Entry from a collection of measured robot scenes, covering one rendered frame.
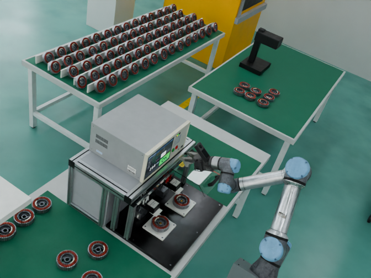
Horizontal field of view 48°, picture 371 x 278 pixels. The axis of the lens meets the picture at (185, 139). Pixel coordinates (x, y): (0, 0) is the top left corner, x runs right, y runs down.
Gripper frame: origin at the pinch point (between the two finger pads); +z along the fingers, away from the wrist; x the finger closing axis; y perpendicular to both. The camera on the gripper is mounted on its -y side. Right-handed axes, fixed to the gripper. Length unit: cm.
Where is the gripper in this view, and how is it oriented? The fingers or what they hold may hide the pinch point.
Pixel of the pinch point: (183, 155)
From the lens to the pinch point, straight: 242.2
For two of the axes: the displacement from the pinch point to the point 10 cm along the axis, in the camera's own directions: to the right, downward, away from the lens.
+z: -8.4, -1.0, 5.3
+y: 1.7, 8.9, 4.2
